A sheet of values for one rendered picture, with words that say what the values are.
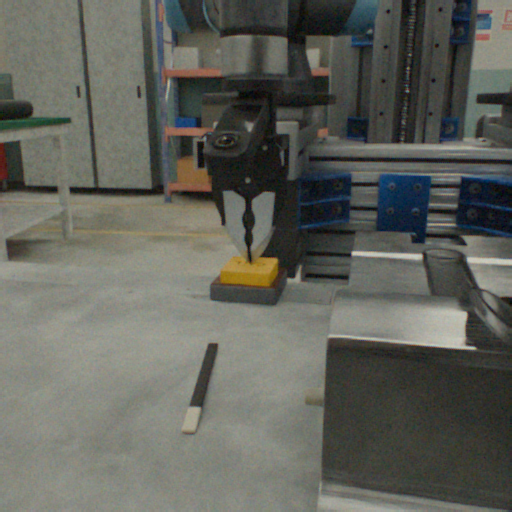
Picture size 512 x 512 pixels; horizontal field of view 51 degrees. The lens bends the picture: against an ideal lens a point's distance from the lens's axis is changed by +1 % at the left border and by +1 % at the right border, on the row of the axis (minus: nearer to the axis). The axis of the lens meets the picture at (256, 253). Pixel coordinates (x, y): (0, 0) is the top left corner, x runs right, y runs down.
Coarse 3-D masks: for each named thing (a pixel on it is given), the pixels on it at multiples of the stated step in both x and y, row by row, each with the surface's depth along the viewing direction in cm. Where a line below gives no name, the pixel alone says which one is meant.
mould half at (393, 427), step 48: (384, 240) 54; (480, 240) 54; (384, 288) 42; (336, 336) 23; (384, 336) 22; (432, 336) 22; (480, 336) 22; (336, 384) 23; (384, 384) 22; (432, 384) 22; (480, 384) 21; (336, 432) 23; (384, 432) 23; (432, 432) 22; (480, 432) 22; (336, 480) 23; (384, 480) 23; (432, 480) 22; (480, 480) 22
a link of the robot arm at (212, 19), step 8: (208, 0) 65; (288, 0) 65; (296, 0) 65; (208, 8) 66; (216, 8) 62; (288, 8) 66; (296, 8) 66; (208, 16) 68; (216, 16) 64; (288, 16) 66; (296, 16) 66; (216, 24) 67; (288, 24) 67; (296, 24) 67; (288, 32) 69
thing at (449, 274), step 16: (432, 256) 50; (448, 256) 50; (464, 256) 48; (432, 272) 46; (448, 272) 47; (464, 272) 46; (432, 288) 42; (448, 288) 43; (464, 288) 26; (480, 288) 22; (480, 304) 23; (496, 304) 22; (496, 320) 22
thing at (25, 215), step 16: (0, 112) 315; (16, 112) 341; (32, 112) 371; (0, 128) 296; (16, 128) 317; (32, 128) 337; (48, 128) 359; (64, 128) 384; (64, 160) 392; (64, 176) 392; (64, 192) 395; (0, 208) 307; (16, 208) 389; (32, 208) 389; (48, 208) 389; (64, 208) 393; (0, 224) 307; (16, 224) 339; (32, 224) 345; (64, 224) 402; (0, 240) 307; (0, 256) 309
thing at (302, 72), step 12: (288, 36) 94; (300, 36) 95; (288, 48) 94; (300, 48) 96; (288, 60) 94; (300, 60) 96; (288, 72) 94; (300, 72) 96; (288, 84) 94; (300, 84) 95; (312, 84) 98
